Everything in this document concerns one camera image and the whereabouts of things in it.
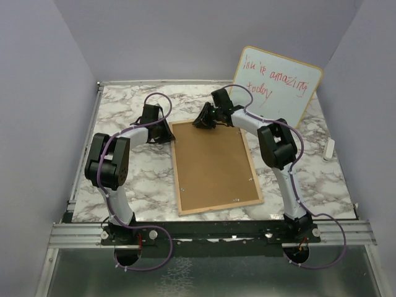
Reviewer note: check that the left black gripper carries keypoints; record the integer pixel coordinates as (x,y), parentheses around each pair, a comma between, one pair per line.
(167,136)

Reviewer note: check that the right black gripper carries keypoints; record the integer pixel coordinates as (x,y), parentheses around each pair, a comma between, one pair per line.
(202,120)

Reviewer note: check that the brown cardboard backing board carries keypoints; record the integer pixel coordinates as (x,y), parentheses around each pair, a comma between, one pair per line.
(213,167)

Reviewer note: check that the wooden picture frame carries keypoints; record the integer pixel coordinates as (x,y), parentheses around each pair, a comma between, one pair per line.
(253,173)

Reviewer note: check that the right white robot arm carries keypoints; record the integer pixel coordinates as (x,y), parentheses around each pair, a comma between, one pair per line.
(277,148)

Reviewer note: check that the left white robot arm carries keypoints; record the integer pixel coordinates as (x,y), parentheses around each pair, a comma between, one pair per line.
(107,163)

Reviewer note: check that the yellow-rimmed whiteboard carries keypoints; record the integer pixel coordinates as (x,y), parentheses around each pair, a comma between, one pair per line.
(273,86)

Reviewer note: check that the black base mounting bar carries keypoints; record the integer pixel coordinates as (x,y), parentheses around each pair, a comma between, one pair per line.
(207,238)

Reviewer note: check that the white whiteboard eraser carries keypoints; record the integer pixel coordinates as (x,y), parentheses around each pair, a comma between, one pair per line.
(329,149)

